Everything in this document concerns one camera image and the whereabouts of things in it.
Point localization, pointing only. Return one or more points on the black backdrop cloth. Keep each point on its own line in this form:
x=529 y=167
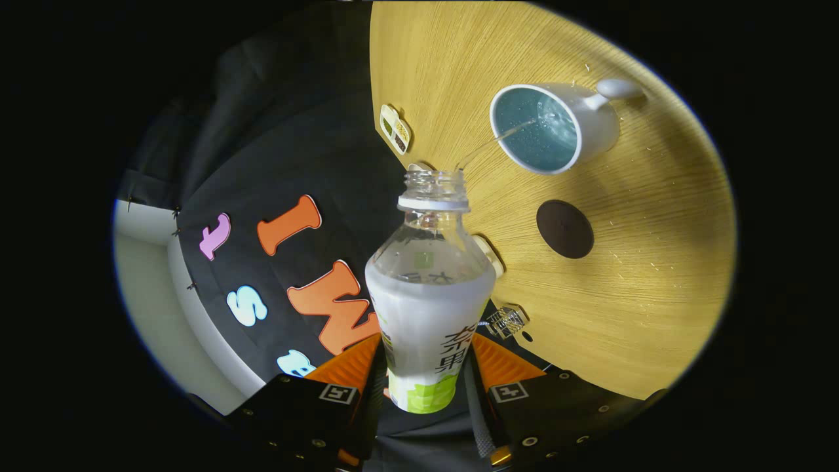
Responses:
x=314 y=131

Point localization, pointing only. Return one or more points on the wooden table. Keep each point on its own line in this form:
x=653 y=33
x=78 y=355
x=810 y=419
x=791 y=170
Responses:
x=623 y=295

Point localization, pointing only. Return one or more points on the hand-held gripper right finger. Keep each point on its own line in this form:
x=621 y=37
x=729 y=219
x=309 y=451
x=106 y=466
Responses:
x=482 y=419

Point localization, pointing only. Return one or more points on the clear juice bottle white label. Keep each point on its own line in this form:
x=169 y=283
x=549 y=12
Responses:
x=423 y=321

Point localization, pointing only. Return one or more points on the round white plate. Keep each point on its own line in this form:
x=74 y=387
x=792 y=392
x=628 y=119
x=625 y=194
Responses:
x=493 y=259

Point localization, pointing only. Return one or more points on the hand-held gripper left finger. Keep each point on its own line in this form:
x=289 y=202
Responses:
x=377 y=406

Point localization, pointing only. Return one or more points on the dark brown round coaster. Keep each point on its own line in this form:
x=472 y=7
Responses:
x=565 y=229

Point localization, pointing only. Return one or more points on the white cup blue inside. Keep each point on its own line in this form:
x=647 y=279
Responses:
x=596 y=128

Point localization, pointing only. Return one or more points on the white divided condiment dish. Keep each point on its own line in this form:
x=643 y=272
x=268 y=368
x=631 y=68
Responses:
x=395 y=129

